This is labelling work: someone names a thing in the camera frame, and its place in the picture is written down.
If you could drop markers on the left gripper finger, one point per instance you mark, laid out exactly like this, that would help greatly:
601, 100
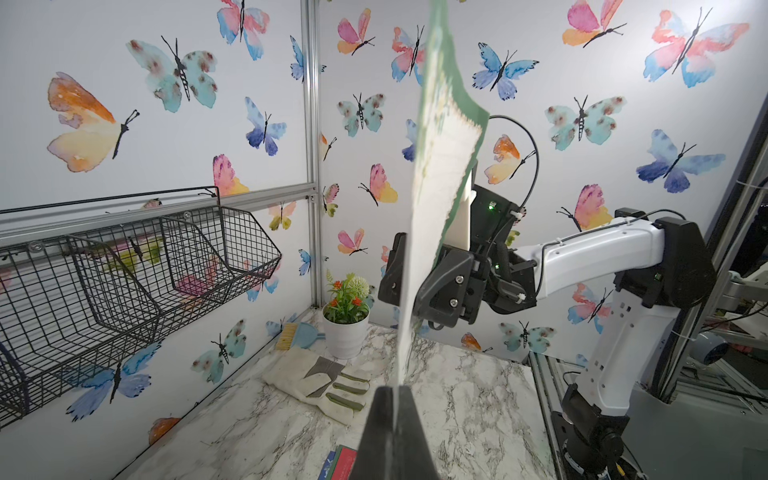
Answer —
393, 444

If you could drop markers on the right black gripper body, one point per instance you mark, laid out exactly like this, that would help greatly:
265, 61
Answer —
504, 280

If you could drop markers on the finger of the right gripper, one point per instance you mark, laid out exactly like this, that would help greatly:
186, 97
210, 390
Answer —
389, 290
448, 294

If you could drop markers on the red stationery paper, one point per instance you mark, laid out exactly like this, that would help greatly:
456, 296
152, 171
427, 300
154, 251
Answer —
344, 462

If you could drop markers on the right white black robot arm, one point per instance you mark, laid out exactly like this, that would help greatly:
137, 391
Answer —
638, 270

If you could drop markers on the white potted flower plant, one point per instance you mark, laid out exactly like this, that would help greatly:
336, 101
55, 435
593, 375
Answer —
346, 315

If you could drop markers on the beige green gardening glove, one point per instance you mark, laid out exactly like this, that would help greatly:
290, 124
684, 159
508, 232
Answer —
339, 391

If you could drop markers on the small wooden hand brush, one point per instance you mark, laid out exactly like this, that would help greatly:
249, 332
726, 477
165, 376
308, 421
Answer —
287, 336

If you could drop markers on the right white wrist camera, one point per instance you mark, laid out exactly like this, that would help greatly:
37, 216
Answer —
458, 233

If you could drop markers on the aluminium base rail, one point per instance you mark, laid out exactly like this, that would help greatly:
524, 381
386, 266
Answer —
548, 383

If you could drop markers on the black wire wall basket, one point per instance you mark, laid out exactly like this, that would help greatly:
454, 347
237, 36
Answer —
88, 310

